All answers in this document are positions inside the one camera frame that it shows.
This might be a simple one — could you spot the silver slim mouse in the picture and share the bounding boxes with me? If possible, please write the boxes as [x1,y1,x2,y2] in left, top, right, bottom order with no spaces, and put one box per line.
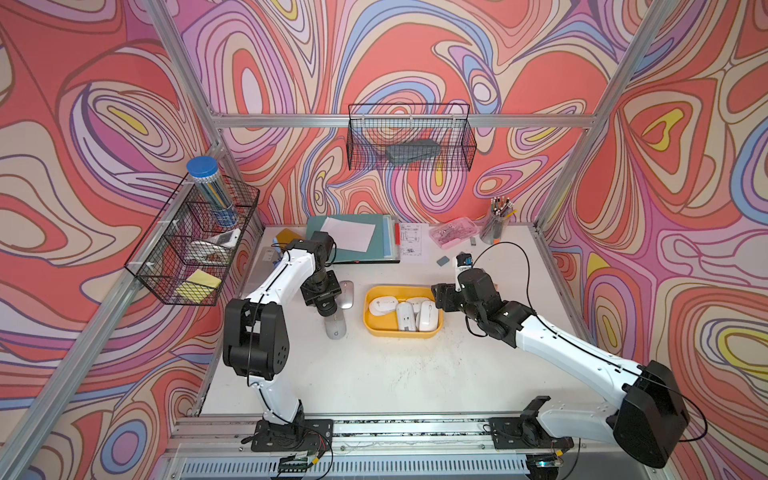
[337,280,354,310]

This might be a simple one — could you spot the dark eraser in basket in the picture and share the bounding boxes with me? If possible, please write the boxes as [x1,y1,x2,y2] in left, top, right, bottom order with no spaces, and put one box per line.
[385,139,442,165]

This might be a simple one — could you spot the pink transparent clip box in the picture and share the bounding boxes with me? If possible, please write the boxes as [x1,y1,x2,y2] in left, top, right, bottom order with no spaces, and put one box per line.
[428,217,479,249]

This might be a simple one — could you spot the yellow-brown wallet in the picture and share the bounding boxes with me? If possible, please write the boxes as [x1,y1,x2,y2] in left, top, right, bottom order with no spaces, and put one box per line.
[273,228,303,245]

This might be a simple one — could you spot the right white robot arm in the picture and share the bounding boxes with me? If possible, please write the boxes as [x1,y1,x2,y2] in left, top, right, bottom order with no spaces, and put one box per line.
[430,253,710,468]

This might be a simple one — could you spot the grey mouse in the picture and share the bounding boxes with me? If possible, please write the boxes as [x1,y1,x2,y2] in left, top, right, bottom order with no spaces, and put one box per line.
[324,310,347,340]

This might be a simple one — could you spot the blue-lid pencil jar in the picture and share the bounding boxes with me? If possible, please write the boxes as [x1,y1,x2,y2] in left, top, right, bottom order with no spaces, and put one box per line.
[186,156,238,229]

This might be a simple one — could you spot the printed instruction sheet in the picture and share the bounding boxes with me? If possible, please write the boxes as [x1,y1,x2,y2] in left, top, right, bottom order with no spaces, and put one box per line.
[398,223,429,263]

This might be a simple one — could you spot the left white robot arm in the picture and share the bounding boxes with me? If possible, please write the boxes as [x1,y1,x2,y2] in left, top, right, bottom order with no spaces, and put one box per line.
[222,231,347,457]

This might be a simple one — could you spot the yellow sticky note pad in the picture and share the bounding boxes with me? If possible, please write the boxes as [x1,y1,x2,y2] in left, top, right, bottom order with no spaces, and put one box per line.
[175,269,221,304]

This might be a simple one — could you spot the white paper sheet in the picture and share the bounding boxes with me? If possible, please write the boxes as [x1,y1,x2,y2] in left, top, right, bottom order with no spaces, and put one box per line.
[320,217,376,253]

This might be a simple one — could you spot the black wire side basket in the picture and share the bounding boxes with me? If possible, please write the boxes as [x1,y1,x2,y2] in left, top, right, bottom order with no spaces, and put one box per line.
[124,176,260,306]

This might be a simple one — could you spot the black wire wall basket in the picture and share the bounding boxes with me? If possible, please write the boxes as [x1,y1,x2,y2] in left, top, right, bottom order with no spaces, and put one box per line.
[346,101,477,172]

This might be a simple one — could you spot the pen cup with pens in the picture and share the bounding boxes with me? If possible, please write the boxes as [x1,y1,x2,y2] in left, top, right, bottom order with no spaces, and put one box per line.
[479,197,515,245]

